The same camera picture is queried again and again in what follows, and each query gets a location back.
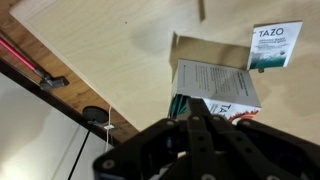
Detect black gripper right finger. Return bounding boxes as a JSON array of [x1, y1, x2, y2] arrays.
[[196, 98, 320, 180]]

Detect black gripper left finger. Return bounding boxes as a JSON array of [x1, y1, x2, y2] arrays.
[[92, 98, 206, 180]]

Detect white Tazo tea box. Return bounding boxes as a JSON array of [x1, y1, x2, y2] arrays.
[[168, 31, 263, 127]]

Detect black round base foot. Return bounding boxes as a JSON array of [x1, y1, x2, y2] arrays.
[[82, 105, 111, 125]]

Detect white green Tazo tea packet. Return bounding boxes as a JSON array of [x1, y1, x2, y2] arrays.
[[246, 19, 304, 73]]

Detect red grey vacuum cleaner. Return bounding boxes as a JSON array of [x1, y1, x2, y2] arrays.
[[0, 35, 70, 92]]

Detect white floor cable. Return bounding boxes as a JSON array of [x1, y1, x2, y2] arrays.
[[103, 105, 116, 154]]

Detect thin black floor cable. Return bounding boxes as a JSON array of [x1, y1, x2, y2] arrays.
[[67, 120, 96, 180]]

